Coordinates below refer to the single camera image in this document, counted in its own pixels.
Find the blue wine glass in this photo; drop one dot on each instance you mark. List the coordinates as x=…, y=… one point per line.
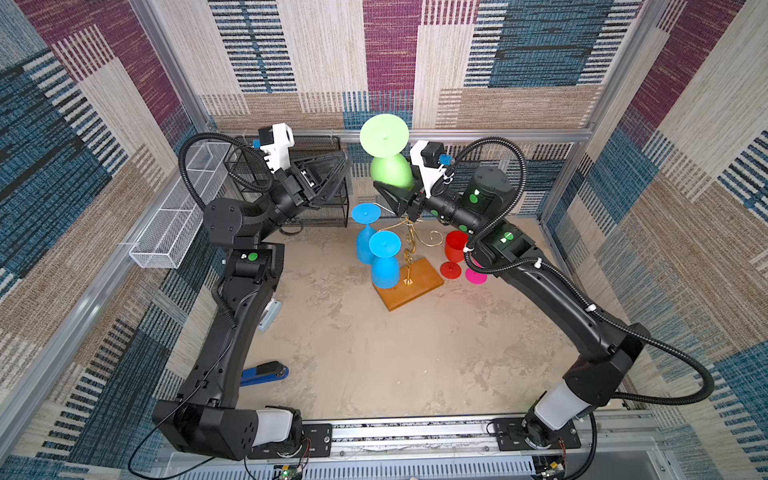
x=365, y=214
x=384, y=246

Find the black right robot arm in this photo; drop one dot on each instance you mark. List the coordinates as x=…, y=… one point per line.
x=607, y=346

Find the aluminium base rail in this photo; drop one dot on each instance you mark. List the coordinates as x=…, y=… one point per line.
x=626, y=444

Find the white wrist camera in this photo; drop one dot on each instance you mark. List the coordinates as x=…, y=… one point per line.
x=426, y=156
x=274, y=142

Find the red wine glass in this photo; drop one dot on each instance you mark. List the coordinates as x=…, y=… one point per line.
x=454, y=244

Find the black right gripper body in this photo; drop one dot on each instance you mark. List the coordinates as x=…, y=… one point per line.
x=414, y=201

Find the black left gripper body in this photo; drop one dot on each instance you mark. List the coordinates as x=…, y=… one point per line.
x=290, y=189

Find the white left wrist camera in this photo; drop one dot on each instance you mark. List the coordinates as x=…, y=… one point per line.
x=274, y=142

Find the green wine glass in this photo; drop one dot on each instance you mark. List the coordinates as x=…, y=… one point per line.
x=384, y=137

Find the gold wire glass rack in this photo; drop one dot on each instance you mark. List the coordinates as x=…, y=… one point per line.
x=412, y=241

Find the wooden rack base board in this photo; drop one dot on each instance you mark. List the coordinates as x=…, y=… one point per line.
x=415, y=282

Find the white mesh wall basket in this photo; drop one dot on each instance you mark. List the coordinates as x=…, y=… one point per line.
x=172, y=228

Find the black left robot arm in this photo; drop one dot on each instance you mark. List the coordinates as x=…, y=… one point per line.
x=204, y=418

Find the light blue stapler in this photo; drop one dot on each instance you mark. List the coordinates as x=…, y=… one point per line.
x=269, y=315

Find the magenta wine glass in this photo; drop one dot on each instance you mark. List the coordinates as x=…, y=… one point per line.
x=475, y=277

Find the blue black stapler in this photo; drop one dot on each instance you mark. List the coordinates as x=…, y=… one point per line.
x=264, y=373

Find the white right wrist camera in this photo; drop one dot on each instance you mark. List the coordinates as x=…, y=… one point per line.
x=426, y=156

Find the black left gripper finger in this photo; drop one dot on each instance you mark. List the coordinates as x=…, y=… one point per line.
x=328, y=161
x=330, y=182

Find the black mesh wall shelf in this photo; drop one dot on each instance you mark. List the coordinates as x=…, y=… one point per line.
x=265, y=214

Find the blue wine glass front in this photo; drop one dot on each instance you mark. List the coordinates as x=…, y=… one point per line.
x=384, y=246

